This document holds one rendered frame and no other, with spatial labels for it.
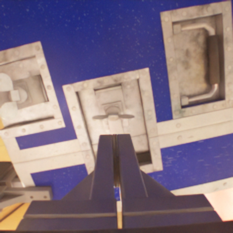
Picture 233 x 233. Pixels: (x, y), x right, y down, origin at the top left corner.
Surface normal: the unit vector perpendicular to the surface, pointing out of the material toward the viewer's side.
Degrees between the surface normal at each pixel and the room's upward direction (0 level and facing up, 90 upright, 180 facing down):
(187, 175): 90
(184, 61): 90
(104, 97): 90
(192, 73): 90
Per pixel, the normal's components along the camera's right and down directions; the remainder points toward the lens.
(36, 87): 0.57, 0.13
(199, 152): 0.04, 0.29
